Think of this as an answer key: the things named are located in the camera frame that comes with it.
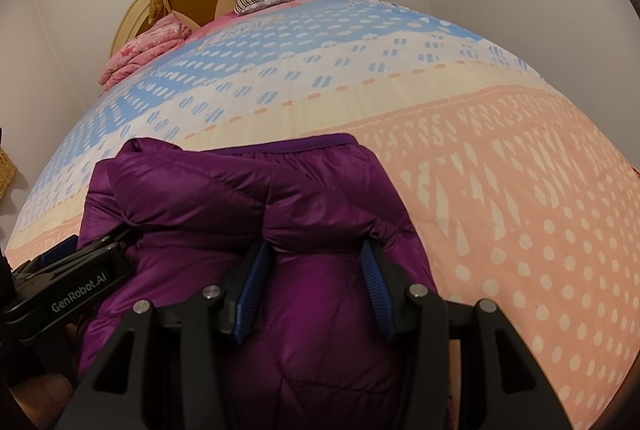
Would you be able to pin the cream wooden headboard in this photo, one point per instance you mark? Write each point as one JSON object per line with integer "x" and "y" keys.
{"x": 200, "y": 0}

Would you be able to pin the person's left hand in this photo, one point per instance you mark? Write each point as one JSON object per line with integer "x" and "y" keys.
{"x": 45, "y": 392}

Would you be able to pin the folded pink blanket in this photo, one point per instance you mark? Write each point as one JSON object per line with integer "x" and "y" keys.
{"x": 145, "y": 47}

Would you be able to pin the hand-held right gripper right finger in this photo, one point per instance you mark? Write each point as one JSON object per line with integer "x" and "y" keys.
{"x": 375, "y": 285}

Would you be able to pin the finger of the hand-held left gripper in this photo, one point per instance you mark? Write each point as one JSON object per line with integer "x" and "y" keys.
{"x": 57, "y": 252}
{"x": 116, "y": 232}

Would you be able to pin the purple puffer jacket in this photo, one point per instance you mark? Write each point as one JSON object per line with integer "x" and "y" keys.
{"x": 300, "y": 190}

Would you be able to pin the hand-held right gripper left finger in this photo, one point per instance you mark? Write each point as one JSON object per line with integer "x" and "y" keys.
{"x": 252, "y": 290}

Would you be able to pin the bed with patterned bedspread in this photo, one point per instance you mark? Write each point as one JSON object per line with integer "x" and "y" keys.
{"x": 450, "y": 150}

